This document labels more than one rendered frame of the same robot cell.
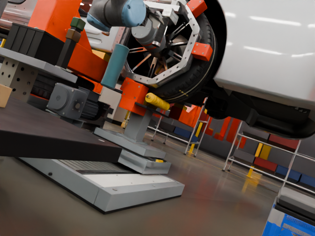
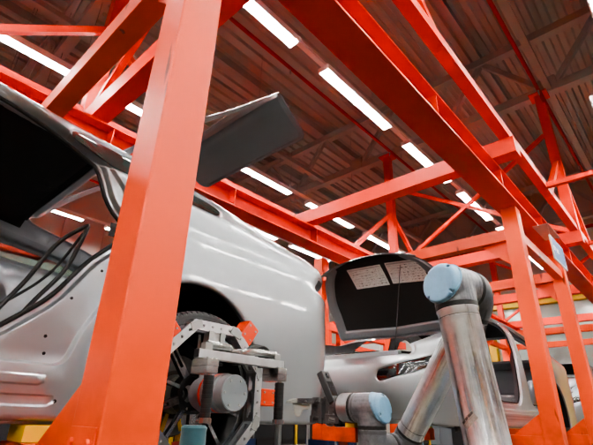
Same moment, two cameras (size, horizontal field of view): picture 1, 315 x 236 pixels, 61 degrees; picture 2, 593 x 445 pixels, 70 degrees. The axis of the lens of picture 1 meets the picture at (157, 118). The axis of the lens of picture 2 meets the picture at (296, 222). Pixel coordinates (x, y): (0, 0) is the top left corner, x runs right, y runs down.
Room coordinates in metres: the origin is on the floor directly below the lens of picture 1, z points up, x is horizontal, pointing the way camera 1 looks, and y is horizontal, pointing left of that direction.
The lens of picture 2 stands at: (0.82, 1.83, 0.77)
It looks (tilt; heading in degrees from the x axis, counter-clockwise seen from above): 25 degrees up; 286
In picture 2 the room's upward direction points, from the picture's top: 2 degrees clockwise
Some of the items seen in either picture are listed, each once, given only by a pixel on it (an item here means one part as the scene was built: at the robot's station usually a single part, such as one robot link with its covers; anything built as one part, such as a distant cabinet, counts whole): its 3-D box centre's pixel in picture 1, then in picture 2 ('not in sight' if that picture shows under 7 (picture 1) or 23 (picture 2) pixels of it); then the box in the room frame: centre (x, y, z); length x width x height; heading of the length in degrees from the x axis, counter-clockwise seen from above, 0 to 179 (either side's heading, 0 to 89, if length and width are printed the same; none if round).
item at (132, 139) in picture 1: (137, 126); not in sight; (1.78, 0.11, 0.32); 0.40 x 0.30 x 0.28; 63
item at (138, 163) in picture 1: (126, 153); not in sight; (1.78, 0.11, 0.13); 0.50 x 0.36 x 0.10; 63
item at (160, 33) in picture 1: (161, 31); (278, 402); (1.34, 0.14, 0.83); 0.04 x 0.04 x 0.16
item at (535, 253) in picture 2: not in sight; (539, 258); (-0.79, -3.81, 2.67); 1.77 x 0.10 x 0.12; 63
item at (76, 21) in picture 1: (78, 24); not in sight; (1.05, 0.42, 0.64); 0.04 x 0.04 x 0.04; 63
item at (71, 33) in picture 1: (73, 35); not in sight; (1.05, 0.42, 0.59); 0.04 x 0.04 x 0.04; 63
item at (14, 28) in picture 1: (37, 45); not in sight; (1.13, 0.59, 0.51); 0.20 x 0.14 x 0.13; 65
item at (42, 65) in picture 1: (28, 61); not in sight; (1.14, 0.60, 0.44); 0.43 x 0.17 x 0.03; 63
